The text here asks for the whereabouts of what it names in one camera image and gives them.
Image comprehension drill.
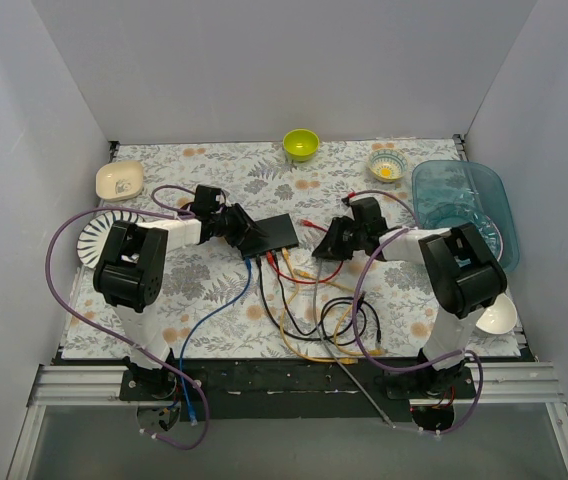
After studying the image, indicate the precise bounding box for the teal glass plate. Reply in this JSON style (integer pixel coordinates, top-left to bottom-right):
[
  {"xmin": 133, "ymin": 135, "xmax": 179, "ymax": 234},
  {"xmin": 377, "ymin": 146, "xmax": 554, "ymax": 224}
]
[{"xmin": 419, "ymin": 203, "xmax": 504, "ymax": 260}]

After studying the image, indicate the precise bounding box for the yellow ethernet cable,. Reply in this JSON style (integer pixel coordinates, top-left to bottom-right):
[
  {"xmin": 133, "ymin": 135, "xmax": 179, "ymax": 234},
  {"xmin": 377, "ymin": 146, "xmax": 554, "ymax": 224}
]
[
  {"xmin": 297, "ymin": 267, "xmax": 388, "ymax": 357},
  {"xmin": 277, "ymin": 249, "xmax": 358, "ymax": 365}
]

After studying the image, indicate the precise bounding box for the dark grey network switch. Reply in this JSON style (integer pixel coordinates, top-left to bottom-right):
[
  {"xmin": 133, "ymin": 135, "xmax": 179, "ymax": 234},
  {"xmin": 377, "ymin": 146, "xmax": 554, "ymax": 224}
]
[{"xmin": 239, "ymin": 214, "xmax": 299, "ymax": 259}]

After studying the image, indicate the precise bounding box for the yellow ethernet cable, inner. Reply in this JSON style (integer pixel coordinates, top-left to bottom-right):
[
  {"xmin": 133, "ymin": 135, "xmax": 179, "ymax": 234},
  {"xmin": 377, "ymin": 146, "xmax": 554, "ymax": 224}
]
[{"xmin": 297, "ymin": 267, "xmax": 388, "ymax": 357}]

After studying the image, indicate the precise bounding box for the patterned yellow centre bowl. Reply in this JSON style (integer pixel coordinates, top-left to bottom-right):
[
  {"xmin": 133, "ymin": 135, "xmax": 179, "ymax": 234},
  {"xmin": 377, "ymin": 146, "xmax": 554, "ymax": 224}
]
[{"xmin": 367, "ymin": 148, "xmax": 409, "ymax": 183}]

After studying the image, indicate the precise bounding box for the white bowl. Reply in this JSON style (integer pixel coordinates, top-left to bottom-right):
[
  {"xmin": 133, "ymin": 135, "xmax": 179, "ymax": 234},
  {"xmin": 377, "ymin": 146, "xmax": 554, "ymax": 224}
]
[{"xmin": 476, "ymin": 294, "xmax": 518, "ymax": 335}]

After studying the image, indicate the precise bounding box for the lime green bowl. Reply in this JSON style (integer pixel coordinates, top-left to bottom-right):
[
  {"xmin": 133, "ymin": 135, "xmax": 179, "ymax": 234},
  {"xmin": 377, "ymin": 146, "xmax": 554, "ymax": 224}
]
[{"xmin": 282, "ymin": 128, "xmax": 320, "ymax": 163}]

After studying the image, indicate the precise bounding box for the teal plastic tray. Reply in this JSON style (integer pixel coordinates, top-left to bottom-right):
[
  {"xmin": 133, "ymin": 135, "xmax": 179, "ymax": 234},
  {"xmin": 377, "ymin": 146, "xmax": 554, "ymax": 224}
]
[{"xmin": 412, "ymin": 160, "xmax": 520, "ymax": 273}]

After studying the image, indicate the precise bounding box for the floral patterned table mat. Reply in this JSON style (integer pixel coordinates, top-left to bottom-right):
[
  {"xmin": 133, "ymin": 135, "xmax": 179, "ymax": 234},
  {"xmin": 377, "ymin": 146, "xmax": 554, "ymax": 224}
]
[{"xmin": 61, "ymin": 138, "xmax": 525, "ymax": 360}]

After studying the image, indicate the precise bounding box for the blue striped white plate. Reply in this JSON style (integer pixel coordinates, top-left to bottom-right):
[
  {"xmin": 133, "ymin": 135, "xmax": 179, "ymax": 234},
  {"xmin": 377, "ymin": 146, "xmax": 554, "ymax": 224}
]
[{"xmin": 76, "ymin": 210, "xmax": 144, "ymax": 269}]

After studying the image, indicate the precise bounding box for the yellow ethernet cable, outer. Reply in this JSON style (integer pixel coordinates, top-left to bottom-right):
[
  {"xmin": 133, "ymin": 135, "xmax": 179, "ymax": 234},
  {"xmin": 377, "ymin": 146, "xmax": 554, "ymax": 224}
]
[{"xmin": 277, "ymin": 249, "xmax": 358, "ymax": 365}]

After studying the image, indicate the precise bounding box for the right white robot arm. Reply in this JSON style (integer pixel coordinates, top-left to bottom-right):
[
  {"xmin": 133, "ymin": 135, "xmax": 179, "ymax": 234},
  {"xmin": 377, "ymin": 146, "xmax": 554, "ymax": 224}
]
[{"xmin": 312, "ymin": 197, "xmax": 507, "ymax": 398}]

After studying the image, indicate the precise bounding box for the blue ethernet cable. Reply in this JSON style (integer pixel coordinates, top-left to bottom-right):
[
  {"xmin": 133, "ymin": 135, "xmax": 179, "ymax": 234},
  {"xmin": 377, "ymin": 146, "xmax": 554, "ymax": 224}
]
[{"xmin": 178, "ymin": 259, "xmax": 256, "ymax": 424}]

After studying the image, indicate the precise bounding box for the black ethernet cable, left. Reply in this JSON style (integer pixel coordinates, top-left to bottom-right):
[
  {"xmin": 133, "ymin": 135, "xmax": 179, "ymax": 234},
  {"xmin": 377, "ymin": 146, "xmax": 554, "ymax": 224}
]
[{"xmin": 257, "ymin": 257, "xmax": 365, "ymax": 344}]

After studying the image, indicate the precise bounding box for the cream square dish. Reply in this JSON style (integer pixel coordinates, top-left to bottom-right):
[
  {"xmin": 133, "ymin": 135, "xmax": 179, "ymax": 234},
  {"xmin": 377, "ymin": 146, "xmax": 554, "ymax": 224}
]
[{"xmin": 95, "ymin": 160, "xmax": 144, "ymax": 202}]

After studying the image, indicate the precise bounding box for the red ethernet cable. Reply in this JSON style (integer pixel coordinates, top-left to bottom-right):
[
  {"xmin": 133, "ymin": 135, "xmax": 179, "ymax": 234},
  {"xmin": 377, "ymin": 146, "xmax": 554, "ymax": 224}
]
[{"xmin": 266, "ymin": 218, "xmax": 349, "ymax": 284}]

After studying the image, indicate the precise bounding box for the aluminium frame rail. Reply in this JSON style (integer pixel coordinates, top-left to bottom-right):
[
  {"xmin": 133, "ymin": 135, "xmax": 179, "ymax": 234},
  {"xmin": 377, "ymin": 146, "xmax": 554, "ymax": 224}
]
[{"xmin": 9, "ymin": 359, "xmax": 568, "ymax": 478}]

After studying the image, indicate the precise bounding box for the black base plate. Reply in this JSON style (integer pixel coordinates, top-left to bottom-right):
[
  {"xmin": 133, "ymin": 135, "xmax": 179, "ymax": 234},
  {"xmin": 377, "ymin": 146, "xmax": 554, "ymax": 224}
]
[{"xmin": 119, "ymin": 359, "xmax": 478, "ymax": 422}]

